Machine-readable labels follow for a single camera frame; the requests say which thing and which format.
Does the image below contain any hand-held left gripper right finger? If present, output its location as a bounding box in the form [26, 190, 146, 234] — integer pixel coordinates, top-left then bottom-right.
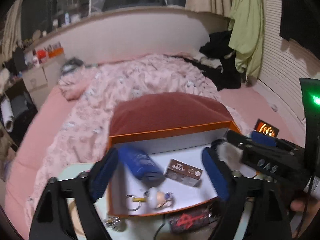
[201, 147, 293, 240]

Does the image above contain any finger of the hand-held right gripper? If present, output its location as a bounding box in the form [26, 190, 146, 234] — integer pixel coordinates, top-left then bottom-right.
[226, 129, 253, 150]
[250, 130, 278, 148]

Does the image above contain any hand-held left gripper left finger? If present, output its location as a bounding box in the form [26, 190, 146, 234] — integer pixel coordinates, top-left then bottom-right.
[29, 147, 119, 240]

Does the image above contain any beige furry pom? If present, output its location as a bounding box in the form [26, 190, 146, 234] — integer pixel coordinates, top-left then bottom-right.
[216, 140, 244, 170]

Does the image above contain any small brown box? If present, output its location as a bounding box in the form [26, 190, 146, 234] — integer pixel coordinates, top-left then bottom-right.
[164, 159, 203, 188]

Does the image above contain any blue plastic case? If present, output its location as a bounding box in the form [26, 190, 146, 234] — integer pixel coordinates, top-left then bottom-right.
[118, 144, 165, 180]

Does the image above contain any black pouch with red print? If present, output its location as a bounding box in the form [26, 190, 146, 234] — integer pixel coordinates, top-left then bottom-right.
[167, 204, 218, 234]

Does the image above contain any figure keychain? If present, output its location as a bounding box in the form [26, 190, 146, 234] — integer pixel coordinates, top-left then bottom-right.
[125, 189, 175, 210]

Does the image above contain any orange cardboard box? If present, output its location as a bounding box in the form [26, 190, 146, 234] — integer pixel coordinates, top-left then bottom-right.
[107, 121, 242, 217]

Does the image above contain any person's right hand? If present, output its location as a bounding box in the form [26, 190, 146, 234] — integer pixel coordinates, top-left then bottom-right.
[290, 199, 309, 213]

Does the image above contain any silver metal clip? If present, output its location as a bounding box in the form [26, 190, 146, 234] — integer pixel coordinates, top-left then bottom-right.
[105, 216, 125, 232]

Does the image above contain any red-brown pillow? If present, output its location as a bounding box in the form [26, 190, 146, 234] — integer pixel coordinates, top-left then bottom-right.
[110, 92, 233, 137]

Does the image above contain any black clothes pile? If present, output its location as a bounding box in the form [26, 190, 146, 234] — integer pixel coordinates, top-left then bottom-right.
[199, 30, 242, 92]

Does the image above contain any pink printed blanket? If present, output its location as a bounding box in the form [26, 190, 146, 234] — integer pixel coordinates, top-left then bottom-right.
[25, 54, 238, 210]

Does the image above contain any green hanging garment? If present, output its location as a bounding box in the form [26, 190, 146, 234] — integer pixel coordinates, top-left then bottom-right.
[228, 0, 265, 79]

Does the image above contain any white paper roll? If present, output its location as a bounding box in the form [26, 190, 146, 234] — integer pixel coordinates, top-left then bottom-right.
[0, 97, 14, 133]

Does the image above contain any grey bundled item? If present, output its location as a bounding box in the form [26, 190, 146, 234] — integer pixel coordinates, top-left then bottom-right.
[61, 57, 85, 72]

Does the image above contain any white storage box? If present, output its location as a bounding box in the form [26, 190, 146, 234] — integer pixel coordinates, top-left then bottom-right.
[22, 55, 67, 93]

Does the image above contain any black hanging item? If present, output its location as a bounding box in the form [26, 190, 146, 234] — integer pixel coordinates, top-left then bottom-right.
[279, 4, 320, 43]

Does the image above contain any small orange shelf box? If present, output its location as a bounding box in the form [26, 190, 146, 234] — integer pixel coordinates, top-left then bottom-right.
[48, 46, 63, 58]

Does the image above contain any red shelf item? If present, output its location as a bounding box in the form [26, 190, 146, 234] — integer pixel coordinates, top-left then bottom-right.
[36, 50, 49, 63]

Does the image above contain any black cable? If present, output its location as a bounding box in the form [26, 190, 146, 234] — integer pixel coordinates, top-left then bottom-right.
[152, 214, 168, 240]

